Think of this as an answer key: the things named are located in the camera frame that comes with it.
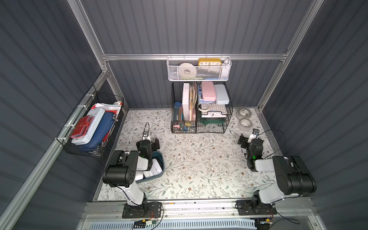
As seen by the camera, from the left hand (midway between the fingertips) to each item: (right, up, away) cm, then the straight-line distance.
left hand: (149, 139), depth 95 cm
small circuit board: (+2, -40, -23) cm, 47 cm away
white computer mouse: (+7, -16, -13) cm, 22 cm away
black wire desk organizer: (+35, +22, +1) cm, 41 cm away
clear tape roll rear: (+71, +18, +20) cm, 76 cm away
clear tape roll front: (+70, +10, +14) cm, 72 cm away
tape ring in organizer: (+36, +19, -4) cm, 41 cm away
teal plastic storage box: (+6, -10, -5) cm, 13 cm away
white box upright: (+25, +25, -4) cm, 35 cm away
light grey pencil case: (+49, +28, -1) cm, 56 cm away
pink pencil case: (+40, +32, +1) cm, 51 cm away
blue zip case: (-15, +11, -25) cm, 31 cm away
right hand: (+68, +1, -2) cm, 68 cm away
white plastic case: (-18, +16, -26) cm, 36 cm away
